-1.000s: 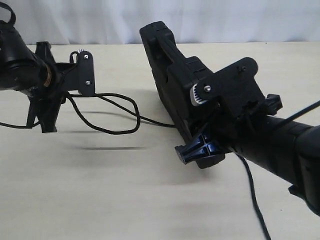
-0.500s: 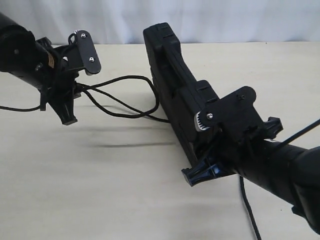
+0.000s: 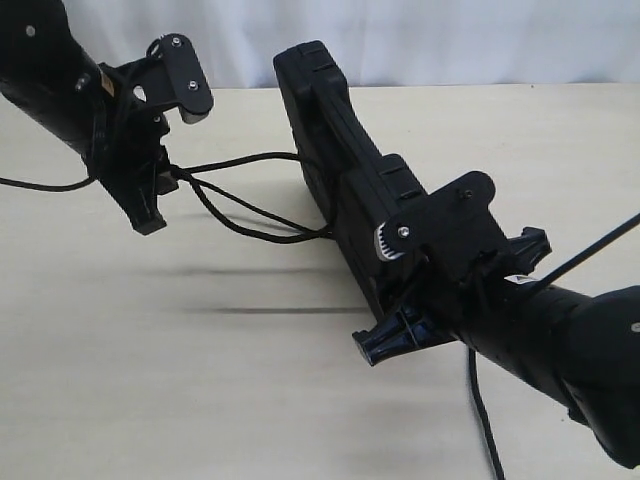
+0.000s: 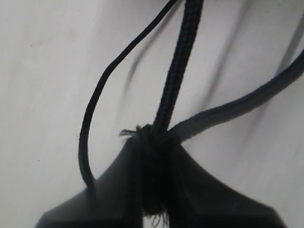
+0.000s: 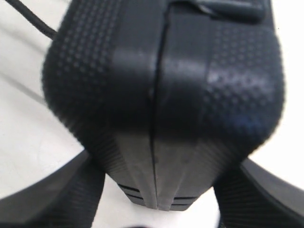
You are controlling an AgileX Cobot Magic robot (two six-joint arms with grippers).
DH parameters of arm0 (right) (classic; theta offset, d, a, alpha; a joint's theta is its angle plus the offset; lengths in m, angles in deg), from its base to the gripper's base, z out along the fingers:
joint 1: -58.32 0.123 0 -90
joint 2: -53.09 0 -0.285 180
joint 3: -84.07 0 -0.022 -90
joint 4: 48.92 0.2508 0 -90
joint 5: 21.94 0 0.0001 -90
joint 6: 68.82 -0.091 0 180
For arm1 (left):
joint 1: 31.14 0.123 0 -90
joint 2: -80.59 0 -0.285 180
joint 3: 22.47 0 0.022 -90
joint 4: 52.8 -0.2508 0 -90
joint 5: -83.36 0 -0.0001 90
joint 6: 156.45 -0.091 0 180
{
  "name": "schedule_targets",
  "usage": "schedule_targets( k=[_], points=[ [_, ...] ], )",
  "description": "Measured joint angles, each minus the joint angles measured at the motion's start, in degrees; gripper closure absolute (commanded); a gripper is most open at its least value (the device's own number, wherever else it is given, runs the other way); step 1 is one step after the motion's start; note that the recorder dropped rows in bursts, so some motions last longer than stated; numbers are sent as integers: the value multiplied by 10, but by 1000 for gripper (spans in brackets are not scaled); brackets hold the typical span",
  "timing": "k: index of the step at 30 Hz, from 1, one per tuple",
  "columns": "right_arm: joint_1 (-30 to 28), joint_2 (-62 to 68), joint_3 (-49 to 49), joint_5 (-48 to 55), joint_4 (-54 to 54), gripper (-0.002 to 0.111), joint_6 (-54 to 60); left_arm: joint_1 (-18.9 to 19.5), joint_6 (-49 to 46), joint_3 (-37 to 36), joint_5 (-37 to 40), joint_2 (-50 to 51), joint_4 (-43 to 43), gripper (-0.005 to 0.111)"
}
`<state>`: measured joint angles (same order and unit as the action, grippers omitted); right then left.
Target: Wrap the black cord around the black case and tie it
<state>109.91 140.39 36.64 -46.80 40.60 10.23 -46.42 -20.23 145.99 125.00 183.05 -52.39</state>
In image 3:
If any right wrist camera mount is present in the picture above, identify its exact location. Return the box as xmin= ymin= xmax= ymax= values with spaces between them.
xmin=373 ymin=171 xmax=509 ymax=277

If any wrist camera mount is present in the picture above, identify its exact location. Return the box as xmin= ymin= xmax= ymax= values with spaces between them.
xmin=373 ymin=171 xmax=509 ymax=277
xmin=139 ymin=33 xmax=214 ymax=124

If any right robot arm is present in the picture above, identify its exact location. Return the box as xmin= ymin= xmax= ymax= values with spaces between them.
xmin=353 ymin=262 xmax=639 ymax=469

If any black braided rope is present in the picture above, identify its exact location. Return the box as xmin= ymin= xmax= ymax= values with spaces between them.
xmin=169 ymin=152 xmax=640 ymax=480

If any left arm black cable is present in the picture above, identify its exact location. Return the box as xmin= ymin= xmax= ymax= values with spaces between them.
xmin=0 ymin=175 xmax=101 ymax=192

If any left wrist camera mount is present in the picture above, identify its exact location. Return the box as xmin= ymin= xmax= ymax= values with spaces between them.
xmin=139 ymin=33 xmax=214 ymax=124

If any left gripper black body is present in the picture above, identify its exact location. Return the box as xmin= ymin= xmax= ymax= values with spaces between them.
xmin=74 ymin=62 xmax=173 ymax=200

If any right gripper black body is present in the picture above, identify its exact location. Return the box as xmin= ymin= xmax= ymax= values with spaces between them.
xmin=389 ymin=254 xmax=542 ymax=350

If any white backdrop curtain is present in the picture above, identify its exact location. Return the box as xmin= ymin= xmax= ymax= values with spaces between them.
xmin=66 ymin=1 xmax=639 ymax=88

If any black plastic carrying case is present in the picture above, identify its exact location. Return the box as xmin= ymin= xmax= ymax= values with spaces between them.
xmin=273 ymin=40 xmax=427 ymax=320

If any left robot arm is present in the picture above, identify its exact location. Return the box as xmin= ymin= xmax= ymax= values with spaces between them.
xmin=1 ymin=1 xmax=177 ymax=235

